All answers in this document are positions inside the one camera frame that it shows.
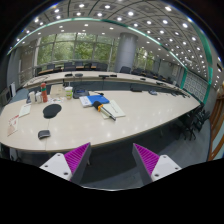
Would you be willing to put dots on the blue notebook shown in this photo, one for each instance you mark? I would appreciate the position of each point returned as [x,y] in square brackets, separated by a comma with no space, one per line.
[98,98]

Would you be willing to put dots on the white paper document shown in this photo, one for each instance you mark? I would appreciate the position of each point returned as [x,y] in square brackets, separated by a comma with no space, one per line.
[114,109]

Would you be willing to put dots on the black round mouse pad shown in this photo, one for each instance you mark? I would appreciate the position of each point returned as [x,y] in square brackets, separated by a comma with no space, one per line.
[51,111]

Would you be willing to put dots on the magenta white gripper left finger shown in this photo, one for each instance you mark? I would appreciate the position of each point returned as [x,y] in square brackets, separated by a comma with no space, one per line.
[71,165]

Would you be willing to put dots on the paper cup green band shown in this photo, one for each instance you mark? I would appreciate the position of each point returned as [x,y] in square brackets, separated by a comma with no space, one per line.
[69,92]

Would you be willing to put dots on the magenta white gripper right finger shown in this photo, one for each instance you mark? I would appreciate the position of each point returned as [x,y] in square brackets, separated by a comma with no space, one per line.
[151,166]

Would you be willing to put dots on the black office chair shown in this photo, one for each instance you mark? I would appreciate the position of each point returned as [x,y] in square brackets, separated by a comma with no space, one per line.
[189,123]

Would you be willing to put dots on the white paper sheet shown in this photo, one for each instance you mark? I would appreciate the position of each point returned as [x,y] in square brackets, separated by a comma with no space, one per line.
[25,109]

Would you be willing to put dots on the grey computer mouse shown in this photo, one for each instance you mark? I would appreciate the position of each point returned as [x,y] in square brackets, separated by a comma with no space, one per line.
[43,134]

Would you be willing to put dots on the grey concrete column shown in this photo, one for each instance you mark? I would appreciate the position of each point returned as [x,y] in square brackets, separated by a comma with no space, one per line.
[125,51]

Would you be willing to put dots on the red white leaflet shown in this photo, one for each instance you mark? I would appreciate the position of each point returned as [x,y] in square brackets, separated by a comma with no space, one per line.
[12,125]

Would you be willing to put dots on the white small carton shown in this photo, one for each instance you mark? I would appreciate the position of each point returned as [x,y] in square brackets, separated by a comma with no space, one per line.
[32,97]

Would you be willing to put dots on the red orange water bottle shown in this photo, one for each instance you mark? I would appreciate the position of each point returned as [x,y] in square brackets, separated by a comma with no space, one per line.
[44,92]

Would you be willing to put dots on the brown cardboard box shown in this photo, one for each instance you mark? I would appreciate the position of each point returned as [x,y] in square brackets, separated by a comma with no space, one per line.
[57,91]

